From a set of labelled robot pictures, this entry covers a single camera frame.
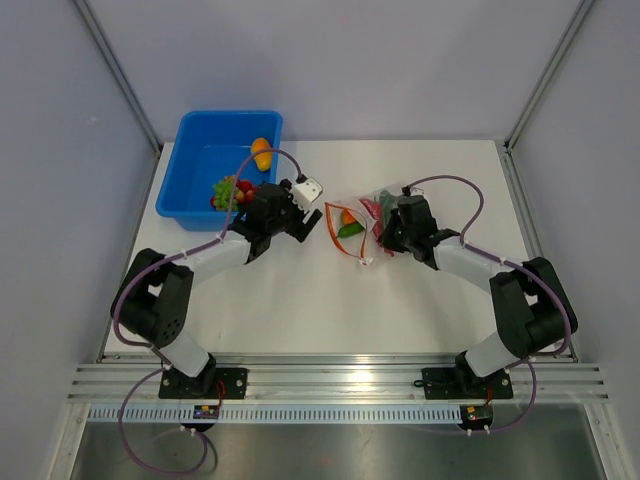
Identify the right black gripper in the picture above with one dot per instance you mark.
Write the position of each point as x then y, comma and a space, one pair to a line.
387, 239

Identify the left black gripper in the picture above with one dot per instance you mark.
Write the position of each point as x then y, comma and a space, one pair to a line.
300, 230

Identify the red fake strawberry bunch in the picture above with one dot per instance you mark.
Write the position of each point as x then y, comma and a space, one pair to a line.
244, 190

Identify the dark green fake leaf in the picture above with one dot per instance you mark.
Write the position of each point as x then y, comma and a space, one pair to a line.
387, 196

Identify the red fake chili pepper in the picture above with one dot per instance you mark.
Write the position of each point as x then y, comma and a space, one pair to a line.
376, 212

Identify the green fake lettuce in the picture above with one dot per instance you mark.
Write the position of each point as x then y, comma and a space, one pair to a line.
223, 197

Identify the yellow orange fake mango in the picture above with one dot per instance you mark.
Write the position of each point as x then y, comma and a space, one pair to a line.
261, 153

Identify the clear zip top bag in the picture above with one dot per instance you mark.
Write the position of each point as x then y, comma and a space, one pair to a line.
361, 247

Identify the green fake chili pepper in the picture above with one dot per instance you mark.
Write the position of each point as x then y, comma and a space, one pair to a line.
349, 230

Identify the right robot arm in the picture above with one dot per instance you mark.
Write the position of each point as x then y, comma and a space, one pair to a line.
531, 309

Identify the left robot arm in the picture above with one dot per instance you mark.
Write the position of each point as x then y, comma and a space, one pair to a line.
153, 300

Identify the blue plastic bin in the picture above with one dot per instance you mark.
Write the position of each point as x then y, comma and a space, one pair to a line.
209, 146

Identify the right small circuit board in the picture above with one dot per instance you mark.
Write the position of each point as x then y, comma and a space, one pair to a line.
476, 417

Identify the small circuit board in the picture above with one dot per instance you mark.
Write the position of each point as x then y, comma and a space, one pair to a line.
206, 412
476, 417

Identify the left small circuit board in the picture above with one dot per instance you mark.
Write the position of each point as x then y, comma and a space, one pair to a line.
206, 412

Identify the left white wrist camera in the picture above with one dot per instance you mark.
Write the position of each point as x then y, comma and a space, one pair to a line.
305, 193

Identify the right side aluminium rail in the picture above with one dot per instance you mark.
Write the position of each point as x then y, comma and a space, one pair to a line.
520, 201

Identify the aluminium rail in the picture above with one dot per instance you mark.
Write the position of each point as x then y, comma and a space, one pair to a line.
520, 201
343, 379

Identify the right aluminium corner post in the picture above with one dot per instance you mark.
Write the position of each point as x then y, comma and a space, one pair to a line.
552, 67

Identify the aluminium corner post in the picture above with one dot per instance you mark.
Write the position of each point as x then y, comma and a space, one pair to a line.
552, 67
99, 38

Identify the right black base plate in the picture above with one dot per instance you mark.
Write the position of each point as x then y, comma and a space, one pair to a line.
451, 383

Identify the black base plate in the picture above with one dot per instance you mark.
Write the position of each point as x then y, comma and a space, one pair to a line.
226, 382
451, 383

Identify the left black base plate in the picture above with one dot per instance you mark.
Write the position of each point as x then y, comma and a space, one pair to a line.
226, 382

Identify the white slotted cable duct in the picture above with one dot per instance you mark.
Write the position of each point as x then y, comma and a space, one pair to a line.
282, 414

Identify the left aluminium corner post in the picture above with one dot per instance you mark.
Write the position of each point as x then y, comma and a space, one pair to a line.
99, 38

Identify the aluminium front rail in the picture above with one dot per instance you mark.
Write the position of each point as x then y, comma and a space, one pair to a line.
343, 379

